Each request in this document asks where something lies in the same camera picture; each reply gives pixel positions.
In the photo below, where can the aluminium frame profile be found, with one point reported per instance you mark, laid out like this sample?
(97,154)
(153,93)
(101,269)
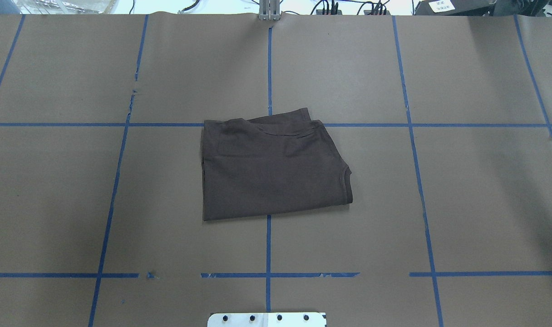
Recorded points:
(269,10)

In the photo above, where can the white metal mount base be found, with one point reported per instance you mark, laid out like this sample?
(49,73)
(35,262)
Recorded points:
(268,319)

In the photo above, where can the black box with label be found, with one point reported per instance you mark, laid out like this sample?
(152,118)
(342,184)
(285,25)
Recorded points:
(454,7)

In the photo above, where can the dark brown t-shirt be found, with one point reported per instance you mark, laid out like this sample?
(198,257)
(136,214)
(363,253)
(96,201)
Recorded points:
(276,164)

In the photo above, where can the brown paper table cover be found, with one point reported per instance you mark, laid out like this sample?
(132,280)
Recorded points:
(445,122)

